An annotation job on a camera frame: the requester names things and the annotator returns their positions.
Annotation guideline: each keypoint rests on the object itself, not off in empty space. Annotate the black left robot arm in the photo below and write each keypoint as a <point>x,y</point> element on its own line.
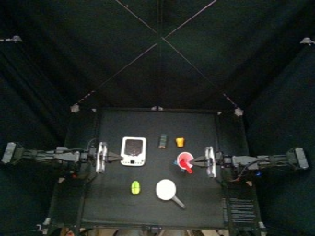
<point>44,155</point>

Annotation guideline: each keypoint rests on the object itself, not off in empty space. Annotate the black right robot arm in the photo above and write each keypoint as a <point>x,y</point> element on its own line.
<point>261,160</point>

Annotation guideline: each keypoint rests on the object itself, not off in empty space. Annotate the red toy spoon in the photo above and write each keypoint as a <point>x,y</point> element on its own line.
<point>186,166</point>

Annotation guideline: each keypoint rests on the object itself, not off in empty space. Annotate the red toy cup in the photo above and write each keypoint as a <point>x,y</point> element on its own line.
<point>182,158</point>

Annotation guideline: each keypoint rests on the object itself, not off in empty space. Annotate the white toy phone dark screen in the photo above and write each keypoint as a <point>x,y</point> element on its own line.
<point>133,151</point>

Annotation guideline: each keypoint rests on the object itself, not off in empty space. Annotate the small yellow cup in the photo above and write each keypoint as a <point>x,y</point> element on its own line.
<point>180,142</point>

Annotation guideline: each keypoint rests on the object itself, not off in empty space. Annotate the yellow green toy fruit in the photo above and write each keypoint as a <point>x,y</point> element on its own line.
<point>134,187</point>

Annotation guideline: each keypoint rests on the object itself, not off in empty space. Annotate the small dark rectangular block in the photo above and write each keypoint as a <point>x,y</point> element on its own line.
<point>162,141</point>

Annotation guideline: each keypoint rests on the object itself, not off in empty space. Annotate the white round ladle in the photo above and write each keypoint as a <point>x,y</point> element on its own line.
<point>165,189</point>

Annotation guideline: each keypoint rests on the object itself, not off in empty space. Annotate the black vented panel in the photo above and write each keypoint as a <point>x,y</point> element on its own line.
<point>241,210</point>

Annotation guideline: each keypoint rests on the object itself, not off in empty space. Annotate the grey metal frame bracket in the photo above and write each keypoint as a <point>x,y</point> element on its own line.
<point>239,112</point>
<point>74,108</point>
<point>156,108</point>
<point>42,226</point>
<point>307,41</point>
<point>14,39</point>

